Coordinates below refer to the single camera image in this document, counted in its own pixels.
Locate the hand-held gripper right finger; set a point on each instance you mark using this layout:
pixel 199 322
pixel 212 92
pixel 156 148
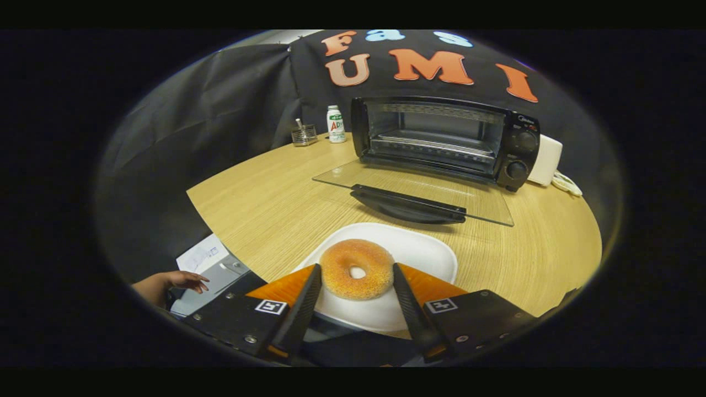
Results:
pixel 411 311

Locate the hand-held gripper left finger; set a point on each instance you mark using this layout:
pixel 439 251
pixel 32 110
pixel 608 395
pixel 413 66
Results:
pixel 300 314

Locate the black toaster oven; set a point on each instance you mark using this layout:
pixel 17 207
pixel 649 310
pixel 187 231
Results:
pixel 521 165

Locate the white rounded plate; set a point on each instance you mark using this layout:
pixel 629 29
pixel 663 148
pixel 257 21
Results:
pixel 419 253

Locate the small white green-label bottle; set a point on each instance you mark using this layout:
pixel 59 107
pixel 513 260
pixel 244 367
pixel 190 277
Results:
pixel 336 129

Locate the white box appliance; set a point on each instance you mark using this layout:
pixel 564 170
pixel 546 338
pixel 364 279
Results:
pixel 546 160

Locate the black backdrop cloth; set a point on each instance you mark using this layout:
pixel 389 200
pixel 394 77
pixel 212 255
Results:
pixel 220 110

